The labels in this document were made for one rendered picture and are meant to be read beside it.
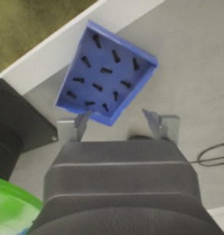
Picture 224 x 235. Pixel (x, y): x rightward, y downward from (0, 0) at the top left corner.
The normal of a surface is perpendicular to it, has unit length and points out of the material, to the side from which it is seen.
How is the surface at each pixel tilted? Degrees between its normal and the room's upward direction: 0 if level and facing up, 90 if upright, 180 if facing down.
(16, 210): 25
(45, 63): 0
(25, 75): 0
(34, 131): 0
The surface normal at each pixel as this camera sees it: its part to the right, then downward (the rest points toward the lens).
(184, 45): 0.00, 0.70
